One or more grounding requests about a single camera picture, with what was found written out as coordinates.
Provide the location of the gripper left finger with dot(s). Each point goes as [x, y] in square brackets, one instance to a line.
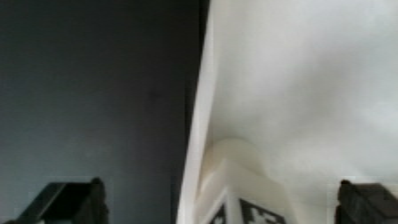
[67, 204]

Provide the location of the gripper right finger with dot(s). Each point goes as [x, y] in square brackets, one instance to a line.
[368, 204]

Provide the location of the white leg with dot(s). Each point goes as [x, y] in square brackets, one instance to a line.
[240, 197]

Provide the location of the white square table top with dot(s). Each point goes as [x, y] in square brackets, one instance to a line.
[298, 94]

